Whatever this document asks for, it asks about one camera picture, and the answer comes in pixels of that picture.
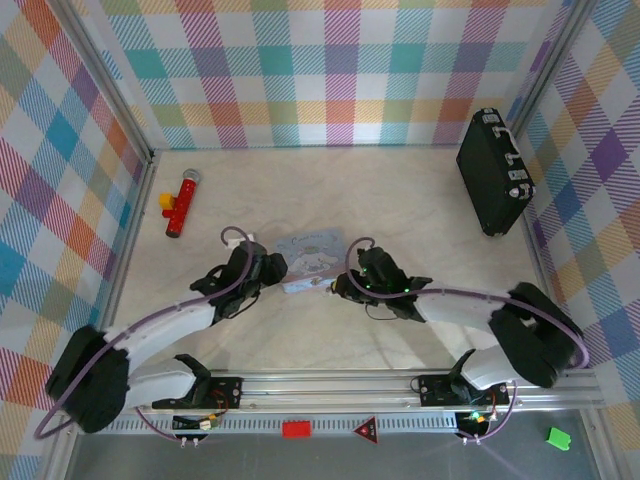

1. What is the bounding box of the black briefcase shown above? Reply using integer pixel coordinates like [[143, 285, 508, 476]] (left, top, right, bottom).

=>
[[455, 107, 538, 239]]

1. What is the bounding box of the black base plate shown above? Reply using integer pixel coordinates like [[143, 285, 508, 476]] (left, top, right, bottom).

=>
[[151, 375, 245, 413], [417, 373, 501, 408]]

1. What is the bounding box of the aluminium frame post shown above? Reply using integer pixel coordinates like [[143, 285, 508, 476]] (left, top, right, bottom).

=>
[[508, 0, 597, 147], [53, 0, 157, 162]]

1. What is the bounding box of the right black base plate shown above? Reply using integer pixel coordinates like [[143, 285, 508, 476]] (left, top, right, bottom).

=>
[[417, 373, 501, 408]]

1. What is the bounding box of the blue cartoon tin box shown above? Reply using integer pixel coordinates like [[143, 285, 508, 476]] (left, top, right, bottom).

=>
[[275, 226, 348, 297]]

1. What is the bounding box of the green plastic block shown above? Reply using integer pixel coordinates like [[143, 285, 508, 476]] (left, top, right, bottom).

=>
[[545, 425, 573, 452]]

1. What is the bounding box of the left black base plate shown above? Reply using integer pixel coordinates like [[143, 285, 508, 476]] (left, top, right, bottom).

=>
[[151, 375, 245, 413]]

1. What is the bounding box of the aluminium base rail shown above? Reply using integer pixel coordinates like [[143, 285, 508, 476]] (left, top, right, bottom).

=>
[[132, 368, 601, 412]]

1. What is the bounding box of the red toy tube yellow block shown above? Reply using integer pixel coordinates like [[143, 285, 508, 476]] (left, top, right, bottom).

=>
[[158, 168, 199, 239]]

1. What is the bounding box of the short purple base cable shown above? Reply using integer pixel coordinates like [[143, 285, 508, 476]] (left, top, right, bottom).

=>
[[459, 380, 518, 445], [133, 398, 201, 447]]

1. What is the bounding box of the red black triangle sign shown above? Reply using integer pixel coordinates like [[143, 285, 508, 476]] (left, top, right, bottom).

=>
[[351, 415, 380, 445]]

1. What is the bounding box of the perforated metal cable tray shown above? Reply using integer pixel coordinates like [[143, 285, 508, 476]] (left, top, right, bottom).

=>
[[107, 412, 512, 437]]

